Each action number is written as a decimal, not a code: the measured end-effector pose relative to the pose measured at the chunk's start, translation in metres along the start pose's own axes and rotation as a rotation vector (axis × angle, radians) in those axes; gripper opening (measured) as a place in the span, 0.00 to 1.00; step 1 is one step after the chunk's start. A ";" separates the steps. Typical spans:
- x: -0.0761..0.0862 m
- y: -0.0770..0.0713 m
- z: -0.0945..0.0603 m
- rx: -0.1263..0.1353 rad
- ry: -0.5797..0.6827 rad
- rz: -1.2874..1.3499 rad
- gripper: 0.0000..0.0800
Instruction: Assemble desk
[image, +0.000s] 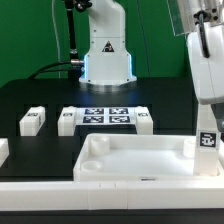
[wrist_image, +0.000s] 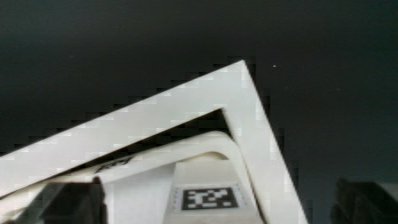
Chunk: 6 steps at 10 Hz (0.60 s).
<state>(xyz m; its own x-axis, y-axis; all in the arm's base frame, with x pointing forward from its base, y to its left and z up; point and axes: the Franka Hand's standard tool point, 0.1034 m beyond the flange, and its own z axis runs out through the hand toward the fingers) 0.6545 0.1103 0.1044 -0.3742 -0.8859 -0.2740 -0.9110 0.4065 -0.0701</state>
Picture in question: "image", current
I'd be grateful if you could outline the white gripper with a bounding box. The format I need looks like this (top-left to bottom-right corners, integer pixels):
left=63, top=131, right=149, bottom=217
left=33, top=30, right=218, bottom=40
left=187, top=25, right=224, bottom=105

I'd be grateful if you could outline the white desk top tray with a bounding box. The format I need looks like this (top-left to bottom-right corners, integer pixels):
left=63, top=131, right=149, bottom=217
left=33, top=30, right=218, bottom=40
left=73, top=133, right=224, bottom=183

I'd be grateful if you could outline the fiducial marker sheet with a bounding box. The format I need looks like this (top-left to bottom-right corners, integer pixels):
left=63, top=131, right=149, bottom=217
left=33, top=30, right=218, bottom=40
left=76, top=107, right=135, bottom=125

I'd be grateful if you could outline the white left obstacle block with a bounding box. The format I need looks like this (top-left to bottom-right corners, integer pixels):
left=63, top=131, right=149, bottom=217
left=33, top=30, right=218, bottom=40
left=0, top=138, right=9, bottom=167

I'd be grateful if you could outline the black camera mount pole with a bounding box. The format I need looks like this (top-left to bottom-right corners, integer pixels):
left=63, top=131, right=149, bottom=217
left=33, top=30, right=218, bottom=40
left=63, top=0, right=92, bottom=81

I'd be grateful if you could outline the black cable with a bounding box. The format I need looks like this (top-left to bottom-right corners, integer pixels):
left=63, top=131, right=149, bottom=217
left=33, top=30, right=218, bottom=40
left=28, top=62, right=83, bottom=80

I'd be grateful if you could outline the white front obstacle rail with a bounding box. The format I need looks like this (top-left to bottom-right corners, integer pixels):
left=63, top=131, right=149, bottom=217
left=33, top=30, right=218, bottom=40
left=0, top=180, right=224, bottom=211

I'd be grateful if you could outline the white cable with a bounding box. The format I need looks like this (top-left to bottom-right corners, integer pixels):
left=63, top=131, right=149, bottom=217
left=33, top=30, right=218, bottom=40
left=50, top=0, right=63, bottom=79

